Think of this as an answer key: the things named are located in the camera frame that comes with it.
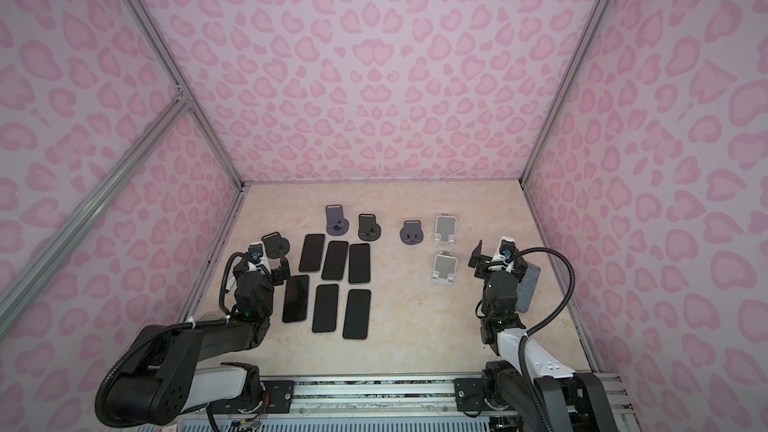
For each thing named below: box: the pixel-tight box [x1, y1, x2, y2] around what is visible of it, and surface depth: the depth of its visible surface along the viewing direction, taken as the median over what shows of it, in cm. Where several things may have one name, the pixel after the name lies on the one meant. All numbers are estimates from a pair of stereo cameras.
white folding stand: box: [434, 213, 457, 246], surface depth 103 cm
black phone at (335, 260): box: [321, 241, 349, 280], surface depth 100 cm
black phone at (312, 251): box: [298, 234, 325, 272], surface depth 102 cm
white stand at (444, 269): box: [432, 254, 458, 285], surface depth 93 cm
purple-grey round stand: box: [325, 204, 349, 236], surface depth 103 cm
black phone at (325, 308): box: [312, 284, 339, 333], surface depth 90 cm
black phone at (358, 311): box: [342, 289, 371, 339], surface depth 88 cm
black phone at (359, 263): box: [348, 243, 371, 284], surface depth 100 cm
